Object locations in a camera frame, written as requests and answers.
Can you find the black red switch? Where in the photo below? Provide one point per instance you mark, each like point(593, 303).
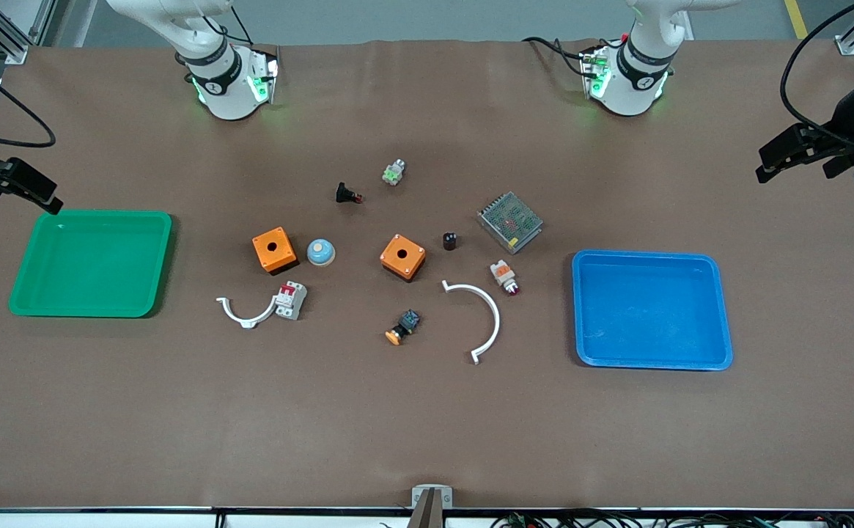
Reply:
point(342, 193)

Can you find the orange mushroom button blue body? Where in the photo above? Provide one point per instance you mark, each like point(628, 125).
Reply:
point(406, 323)

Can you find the grey metal edge bracket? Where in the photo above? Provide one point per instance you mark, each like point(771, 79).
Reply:
point(419, 497)

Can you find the large white pipe clamp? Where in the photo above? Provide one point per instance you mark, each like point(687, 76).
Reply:
point(496, 323)

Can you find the orange button box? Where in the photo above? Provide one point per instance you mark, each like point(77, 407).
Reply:
point(412, 257)
point(284, 255)

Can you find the white red circuit breaker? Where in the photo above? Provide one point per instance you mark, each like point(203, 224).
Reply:
point(291, 301)

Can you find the red indicator lamp white-orange body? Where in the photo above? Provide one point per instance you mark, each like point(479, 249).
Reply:
point(501, 273)

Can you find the green plastic tray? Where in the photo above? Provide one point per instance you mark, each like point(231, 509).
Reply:
point(89, 264)

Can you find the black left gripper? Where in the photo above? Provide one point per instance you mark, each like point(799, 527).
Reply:
point(847, 117)

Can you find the metal mesh power supply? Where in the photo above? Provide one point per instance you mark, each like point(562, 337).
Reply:
point(509, 220)

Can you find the blue plastic tray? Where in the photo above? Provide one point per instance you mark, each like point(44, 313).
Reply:
point(654, 312)

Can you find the blue dome button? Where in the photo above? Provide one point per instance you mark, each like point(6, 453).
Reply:
point(321, 253)

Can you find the green white push button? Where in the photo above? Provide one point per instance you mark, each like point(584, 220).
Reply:
point(393, 174)

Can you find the small black cylindrical capacitor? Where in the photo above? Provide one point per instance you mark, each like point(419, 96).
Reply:
point(449, 241)

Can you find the small white pipe clamp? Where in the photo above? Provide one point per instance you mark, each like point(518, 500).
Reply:
point(249, 323)

